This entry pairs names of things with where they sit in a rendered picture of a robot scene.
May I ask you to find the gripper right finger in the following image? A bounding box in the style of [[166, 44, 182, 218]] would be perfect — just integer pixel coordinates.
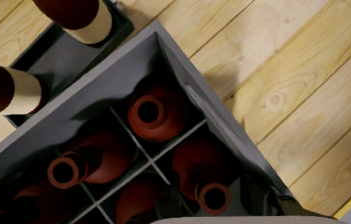
[[241, 171, 336, 219]]

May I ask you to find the dark grey tray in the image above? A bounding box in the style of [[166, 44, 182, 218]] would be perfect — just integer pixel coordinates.
[[3, 0, 135, 129]]

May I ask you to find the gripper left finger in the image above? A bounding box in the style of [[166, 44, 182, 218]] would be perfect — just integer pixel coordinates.
[[124, 171, 185, 224]]

